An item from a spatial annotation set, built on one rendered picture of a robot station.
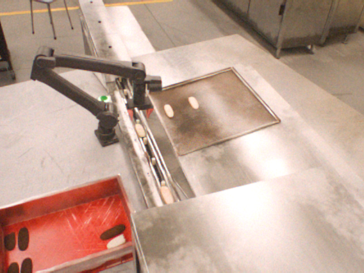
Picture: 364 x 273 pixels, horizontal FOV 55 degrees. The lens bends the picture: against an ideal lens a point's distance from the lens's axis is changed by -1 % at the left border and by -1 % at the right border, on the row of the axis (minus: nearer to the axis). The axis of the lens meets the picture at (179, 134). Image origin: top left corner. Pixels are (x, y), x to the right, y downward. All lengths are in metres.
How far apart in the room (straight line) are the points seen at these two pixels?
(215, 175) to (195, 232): 0.69
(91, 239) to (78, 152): 0.48
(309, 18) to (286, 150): 2.94
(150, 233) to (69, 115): 1.23
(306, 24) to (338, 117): 2.38
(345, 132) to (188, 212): 1.33
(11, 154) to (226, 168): 0.96
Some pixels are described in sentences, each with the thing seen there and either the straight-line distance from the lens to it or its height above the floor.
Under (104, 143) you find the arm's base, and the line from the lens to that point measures 1.68.
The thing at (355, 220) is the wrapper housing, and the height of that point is 1.30.
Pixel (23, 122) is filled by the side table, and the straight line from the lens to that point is 1.92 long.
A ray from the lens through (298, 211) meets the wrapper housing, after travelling 0.86.
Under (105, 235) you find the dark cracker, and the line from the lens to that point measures 1.34.
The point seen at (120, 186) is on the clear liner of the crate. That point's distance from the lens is 1.36.
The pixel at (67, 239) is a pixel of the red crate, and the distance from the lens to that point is 1.37.
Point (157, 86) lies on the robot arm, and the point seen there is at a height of 1.11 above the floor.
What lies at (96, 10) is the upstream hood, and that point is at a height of 0.92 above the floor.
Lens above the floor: 1.94
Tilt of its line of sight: 40 degrees down
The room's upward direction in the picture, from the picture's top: 3 degrees clockwise
